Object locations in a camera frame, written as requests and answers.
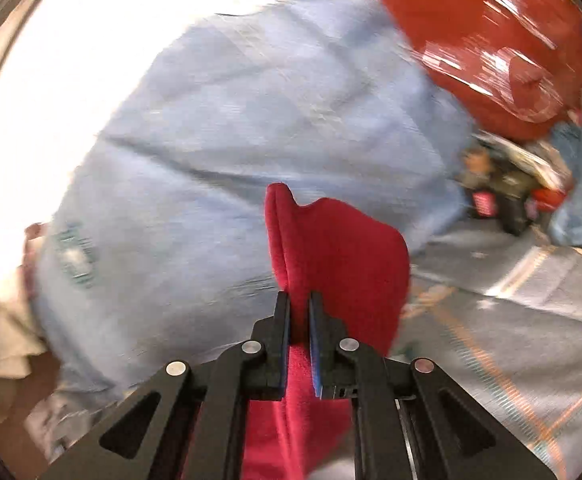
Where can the beige striped cloth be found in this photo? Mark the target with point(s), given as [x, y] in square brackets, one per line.
[1, 350]

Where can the dark blurred clutter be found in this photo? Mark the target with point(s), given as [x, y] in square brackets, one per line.
[511, 185]

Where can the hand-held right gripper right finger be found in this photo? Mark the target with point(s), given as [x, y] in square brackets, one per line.
[315, 355]

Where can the grey striped bedsheet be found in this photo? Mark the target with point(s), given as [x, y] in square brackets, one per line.
[496, 360]

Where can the red fleece garment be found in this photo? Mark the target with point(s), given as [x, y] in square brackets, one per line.
[341, 260]

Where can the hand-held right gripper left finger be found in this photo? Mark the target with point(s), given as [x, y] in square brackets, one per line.
[284, 345]

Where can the blue striped quilt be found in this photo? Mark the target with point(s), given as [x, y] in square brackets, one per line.
[221, 135]

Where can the red plastic bag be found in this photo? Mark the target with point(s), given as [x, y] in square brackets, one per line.
[471, 35]

